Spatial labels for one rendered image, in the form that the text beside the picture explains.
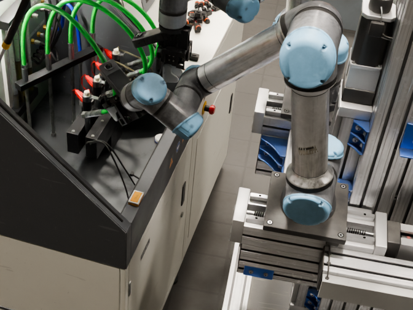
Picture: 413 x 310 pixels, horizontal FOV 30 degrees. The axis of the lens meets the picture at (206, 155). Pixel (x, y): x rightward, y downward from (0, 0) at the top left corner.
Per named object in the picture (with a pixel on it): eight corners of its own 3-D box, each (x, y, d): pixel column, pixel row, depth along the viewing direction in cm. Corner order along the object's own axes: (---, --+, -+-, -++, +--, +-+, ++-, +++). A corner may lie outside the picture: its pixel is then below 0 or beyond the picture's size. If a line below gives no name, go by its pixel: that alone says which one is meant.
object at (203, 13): (204, 38, 279) (206, 25, 276) (177, 31, 281) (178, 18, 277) (221, 8, 296) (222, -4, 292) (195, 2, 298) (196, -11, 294)
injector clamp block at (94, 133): (97, 175, 242) (96, 139, 232) (67, 168, 244) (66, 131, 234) (134, 113, 267) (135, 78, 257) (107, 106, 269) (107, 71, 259)
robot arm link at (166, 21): (154, 13, 198) (165, -2, 203) (153, 28, 201) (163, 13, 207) (182, 19, 196) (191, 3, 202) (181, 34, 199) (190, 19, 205)
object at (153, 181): (130, 260, 223) (131, 222, 212) (116, 256, 223) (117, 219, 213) (192, 133, 268) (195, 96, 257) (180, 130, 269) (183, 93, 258)
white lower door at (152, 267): (128, 392, 267) (130, 266, 222) (121, 390, 267) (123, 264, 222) (183, 258, 314) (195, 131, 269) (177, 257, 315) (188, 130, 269)
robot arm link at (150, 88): (158, 112, 178) (129, 89, 176) (145, 118, 188) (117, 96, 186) (177, 86, 180) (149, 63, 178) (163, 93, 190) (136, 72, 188)
